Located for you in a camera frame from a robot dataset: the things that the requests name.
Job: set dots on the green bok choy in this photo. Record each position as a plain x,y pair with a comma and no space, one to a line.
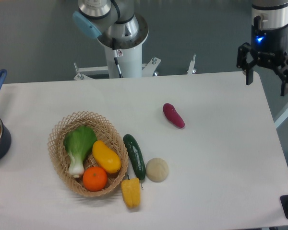
78,144

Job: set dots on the purple sweet potato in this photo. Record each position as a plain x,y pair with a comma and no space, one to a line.
172,115

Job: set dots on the yellow bell pepper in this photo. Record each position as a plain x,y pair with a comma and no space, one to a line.
131,192

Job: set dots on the orange fruit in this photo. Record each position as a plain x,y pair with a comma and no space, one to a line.
95,179

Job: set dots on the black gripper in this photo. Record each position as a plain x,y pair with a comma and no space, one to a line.
269,38

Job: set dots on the woven wicker basket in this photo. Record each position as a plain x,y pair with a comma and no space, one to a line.
105,132

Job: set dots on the beige steamed bun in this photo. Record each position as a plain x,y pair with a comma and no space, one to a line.
157,170

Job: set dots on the yellow mango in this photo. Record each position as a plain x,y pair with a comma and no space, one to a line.
105,157

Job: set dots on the green cucumber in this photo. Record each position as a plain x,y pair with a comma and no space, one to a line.
135,155

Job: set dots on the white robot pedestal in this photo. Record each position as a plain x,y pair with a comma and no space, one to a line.
129,61

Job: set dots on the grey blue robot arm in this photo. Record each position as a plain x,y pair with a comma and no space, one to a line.
122,32

